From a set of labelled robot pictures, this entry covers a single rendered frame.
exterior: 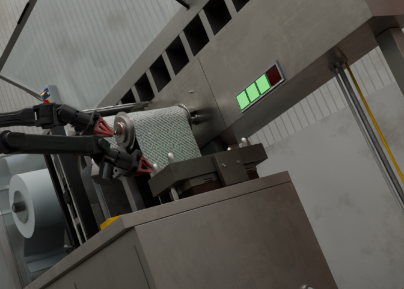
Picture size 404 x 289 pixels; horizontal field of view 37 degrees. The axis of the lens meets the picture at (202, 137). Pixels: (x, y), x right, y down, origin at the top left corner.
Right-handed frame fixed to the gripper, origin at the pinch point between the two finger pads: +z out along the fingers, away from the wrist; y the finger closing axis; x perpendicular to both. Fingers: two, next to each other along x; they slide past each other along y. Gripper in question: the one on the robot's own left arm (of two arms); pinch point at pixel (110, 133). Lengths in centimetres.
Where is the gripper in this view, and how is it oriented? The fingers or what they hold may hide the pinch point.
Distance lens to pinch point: 219.6
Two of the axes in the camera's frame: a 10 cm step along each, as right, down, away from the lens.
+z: 8.6, 4.1, 2.9
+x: 1.9, -8.0, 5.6
